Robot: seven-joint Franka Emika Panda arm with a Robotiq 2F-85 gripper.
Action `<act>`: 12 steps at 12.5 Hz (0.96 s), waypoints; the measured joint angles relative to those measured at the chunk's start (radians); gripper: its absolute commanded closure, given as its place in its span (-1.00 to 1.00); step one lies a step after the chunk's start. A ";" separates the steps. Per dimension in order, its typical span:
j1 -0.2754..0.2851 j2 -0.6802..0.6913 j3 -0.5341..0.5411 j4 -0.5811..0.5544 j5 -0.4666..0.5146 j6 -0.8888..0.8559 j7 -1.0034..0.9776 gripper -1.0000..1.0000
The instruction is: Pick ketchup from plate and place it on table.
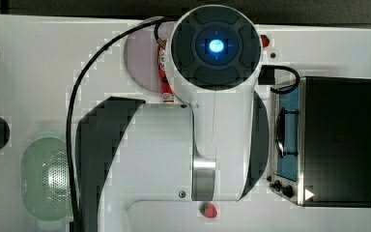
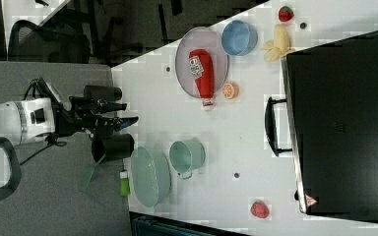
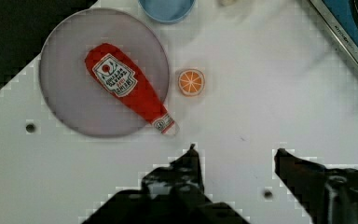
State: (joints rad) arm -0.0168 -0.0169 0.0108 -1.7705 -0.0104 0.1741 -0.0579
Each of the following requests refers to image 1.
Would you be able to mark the red felt ketchup bottle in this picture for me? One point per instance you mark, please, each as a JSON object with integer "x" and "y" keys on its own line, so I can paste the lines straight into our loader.
{"x": 166, "y": 91}

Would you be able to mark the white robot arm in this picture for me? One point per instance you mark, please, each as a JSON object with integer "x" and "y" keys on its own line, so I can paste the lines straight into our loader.
{"x": 212, "y": 144}

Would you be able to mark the grey round plate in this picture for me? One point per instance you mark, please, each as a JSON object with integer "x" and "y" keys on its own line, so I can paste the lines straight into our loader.
{"x": 140, "y": 57}

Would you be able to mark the red toy strawberry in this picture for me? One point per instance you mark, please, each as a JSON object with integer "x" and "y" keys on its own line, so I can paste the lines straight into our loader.
{"x": 208, "y": 210}
{"x": 265, "y": 41}

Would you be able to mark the black toaster oven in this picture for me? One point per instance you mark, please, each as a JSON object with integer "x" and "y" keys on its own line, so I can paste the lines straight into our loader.
{"x": 321, "y": 143}

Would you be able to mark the green perforated oval basket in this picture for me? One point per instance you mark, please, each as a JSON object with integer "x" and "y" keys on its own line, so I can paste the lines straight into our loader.
{"x": 45, "y": 184}

